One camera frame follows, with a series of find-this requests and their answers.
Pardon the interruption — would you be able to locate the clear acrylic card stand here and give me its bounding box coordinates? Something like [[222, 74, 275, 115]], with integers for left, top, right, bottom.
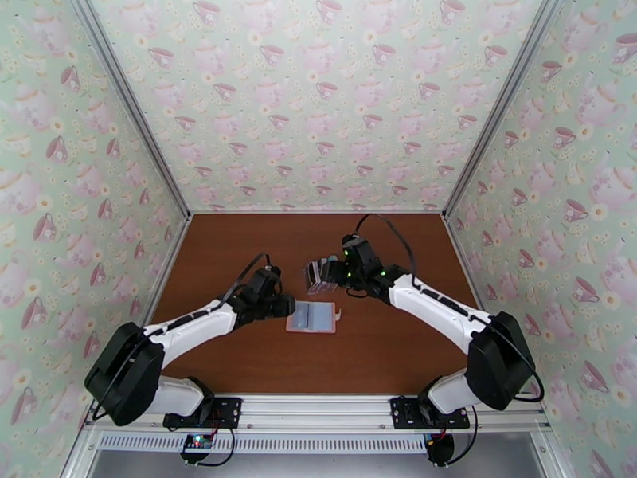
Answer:
[[304, 257, 342, 296]]

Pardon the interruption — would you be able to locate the pink card holder wallet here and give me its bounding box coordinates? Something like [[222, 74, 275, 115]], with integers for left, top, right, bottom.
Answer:
[[286, 300, 343, 336]]

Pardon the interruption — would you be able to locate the controller board with green light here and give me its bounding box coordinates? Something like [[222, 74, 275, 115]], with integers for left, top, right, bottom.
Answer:
[[181, 433, 216, 454]]

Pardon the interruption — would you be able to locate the black controller module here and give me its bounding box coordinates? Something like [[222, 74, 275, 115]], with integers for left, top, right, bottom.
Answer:
[[423, 433, 456, 467]]

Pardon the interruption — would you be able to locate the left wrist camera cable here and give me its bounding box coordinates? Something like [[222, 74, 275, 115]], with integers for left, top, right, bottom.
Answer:
[[217, 252, 273, 308]]

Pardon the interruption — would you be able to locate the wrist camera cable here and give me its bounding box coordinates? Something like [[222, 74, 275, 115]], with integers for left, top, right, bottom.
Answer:
[[217, 252, 273, 308], [354, 214, 417, 289]]

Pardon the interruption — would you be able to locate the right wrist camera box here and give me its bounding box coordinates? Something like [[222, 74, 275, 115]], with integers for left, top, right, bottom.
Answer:
[[340, 234, 370, 261]]

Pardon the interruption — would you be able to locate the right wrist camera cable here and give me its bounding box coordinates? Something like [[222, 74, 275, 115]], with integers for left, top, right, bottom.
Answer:
[[354, 214, 417, 289]]

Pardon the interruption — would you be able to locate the aluminium back rail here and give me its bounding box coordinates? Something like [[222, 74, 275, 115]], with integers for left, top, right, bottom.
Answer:
[[191, 210, 445, 216]]

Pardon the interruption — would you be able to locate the aluminium side rail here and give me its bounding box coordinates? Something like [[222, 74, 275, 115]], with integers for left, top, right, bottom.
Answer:
[[141, 214, 193, 326], [444, 214, 494, 319]]

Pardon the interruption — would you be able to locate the aluminium front rail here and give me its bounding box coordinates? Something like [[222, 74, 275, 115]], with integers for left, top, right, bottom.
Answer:
[[81, 391, 553, 433]]

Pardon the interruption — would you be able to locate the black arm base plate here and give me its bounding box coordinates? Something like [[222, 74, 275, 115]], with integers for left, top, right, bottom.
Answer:
[[162, 397, 244, 429], [389, 397, 471, 430]]

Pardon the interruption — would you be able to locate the black base cable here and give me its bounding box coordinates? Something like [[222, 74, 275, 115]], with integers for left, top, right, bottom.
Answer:
[[166, 425, 237, 468], [450, 404, 480, 465]]

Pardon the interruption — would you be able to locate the perforated cable tray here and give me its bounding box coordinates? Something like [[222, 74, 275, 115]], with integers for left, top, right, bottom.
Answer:
[[96, 431, 430, 455]]

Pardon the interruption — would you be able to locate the aluminium frame post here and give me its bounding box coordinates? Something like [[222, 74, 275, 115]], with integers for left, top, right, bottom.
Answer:
[[67, 0, 193, 219], [443, 0, 569, 219]]

